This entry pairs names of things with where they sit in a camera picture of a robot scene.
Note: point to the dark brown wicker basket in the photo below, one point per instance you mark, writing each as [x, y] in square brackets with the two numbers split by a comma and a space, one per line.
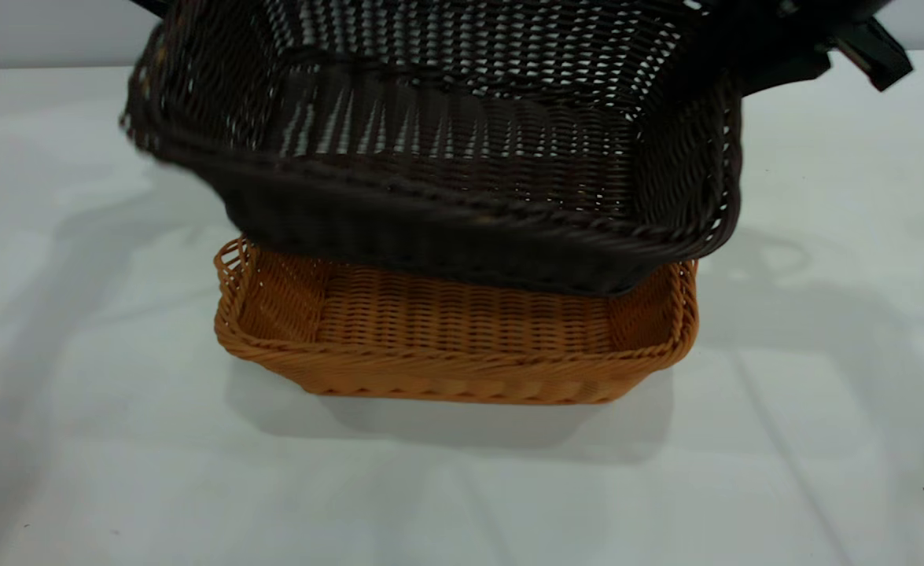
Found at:
[430, 173]

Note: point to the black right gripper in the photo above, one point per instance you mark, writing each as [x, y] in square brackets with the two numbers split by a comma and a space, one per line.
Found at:
[792, 35]

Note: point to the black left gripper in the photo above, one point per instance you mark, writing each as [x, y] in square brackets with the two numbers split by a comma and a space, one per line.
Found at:
[151, 6]

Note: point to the light brown wicker basket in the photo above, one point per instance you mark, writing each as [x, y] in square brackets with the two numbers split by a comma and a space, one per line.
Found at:
[462, 322]

